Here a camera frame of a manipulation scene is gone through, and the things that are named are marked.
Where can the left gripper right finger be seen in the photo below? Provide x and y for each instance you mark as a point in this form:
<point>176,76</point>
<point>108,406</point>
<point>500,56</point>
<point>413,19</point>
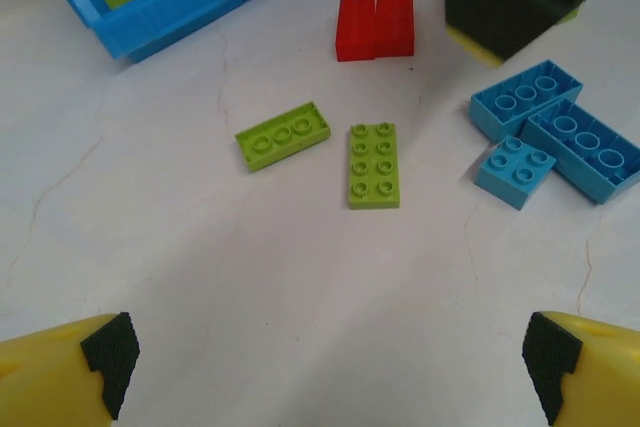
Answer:
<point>600,377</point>

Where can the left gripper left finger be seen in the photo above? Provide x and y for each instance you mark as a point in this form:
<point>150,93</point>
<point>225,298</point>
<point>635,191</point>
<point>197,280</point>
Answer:
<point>45,382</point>

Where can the long blue lego brick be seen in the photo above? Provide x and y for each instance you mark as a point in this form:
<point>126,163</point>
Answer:
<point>585,152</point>
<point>525,99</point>

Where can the long red lego brick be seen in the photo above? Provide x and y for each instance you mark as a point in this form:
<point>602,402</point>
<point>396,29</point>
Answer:
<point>395,24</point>
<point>356,29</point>

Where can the small blue lego brick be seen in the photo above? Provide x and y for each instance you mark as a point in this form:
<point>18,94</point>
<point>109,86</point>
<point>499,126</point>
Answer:
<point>515,172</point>

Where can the green lego plate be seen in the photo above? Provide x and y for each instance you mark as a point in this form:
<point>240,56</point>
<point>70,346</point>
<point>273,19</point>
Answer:
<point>375,167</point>
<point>282,137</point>

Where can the blue three-compartment plastic bin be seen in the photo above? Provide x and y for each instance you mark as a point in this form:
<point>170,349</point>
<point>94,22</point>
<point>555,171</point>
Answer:
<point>165,22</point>

